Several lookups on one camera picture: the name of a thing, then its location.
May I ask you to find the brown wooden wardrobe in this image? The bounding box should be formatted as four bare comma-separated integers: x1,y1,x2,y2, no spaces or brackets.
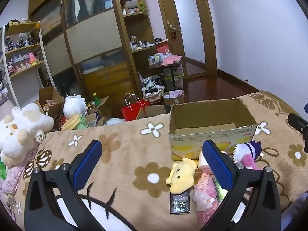
29,0,153,107

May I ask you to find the green frog plush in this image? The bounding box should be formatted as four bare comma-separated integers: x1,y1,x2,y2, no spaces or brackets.
62,114,88,131

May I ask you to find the white shelf with figurines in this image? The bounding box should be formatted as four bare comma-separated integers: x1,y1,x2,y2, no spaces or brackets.
1,20,55,106

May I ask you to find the pink cloth on table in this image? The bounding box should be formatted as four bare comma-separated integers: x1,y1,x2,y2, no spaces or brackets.
161,55,182,66

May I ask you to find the wicker basket with plushies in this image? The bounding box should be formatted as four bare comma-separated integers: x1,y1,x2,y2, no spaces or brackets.
141,74,165,102

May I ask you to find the small black side table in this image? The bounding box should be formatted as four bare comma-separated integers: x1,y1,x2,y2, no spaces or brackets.
148,61,182,90

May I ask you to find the beige floral blanket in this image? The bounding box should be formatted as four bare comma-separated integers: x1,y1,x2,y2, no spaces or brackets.
1,91,307,230

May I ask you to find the clear plastic storage bin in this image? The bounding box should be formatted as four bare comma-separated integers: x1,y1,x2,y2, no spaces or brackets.
163,65,184,91

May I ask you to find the white-haired purple doll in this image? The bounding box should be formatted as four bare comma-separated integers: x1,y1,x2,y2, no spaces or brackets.
232,140,263,170

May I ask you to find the black tissue packet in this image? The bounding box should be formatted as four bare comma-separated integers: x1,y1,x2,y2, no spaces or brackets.
169,190,191,214

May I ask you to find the large white cream plush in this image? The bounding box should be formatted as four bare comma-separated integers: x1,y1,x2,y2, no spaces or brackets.
1,103,54,167

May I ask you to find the red box on shelf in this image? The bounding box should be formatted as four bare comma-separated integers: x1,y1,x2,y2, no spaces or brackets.
155,39,170,55

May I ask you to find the red paper gift bag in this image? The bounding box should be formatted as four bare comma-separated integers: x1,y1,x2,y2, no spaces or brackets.
121,93,150,121

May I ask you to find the wooden door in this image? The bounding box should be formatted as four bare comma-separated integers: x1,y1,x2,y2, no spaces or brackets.
158,0,217,78

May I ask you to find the pink plush toy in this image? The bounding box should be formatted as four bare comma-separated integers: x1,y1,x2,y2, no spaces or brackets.
192,173,218,224

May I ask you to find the green tissue packet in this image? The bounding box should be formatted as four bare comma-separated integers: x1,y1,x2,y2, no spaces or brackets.
213,178,228,202

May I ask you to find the green glass bottle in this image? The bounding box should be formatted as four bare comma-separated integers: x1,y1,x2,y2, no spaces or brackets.
93,93,100,107

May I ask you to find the yellow bear plush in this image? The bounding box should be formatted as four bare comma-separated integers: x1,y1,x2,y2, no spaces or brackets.
166,158,197,194

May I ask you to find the small cardboard box on floor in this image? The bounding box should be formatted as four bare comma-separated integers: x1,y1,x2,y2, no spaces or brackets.
163,90,185,106

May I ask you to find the open cardboard box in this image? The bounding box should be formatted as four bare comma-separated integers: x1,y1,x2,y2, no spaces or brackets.
169,98,257,161
34,86,64,120

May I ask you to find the open cardboard box left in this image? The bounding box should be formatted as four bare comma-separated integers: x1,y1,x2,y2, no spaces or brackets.
34,86,64,120

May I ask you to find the white round plush head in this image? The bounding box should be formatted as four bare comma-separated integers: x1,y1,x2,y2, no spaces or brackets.
63,94,88,119

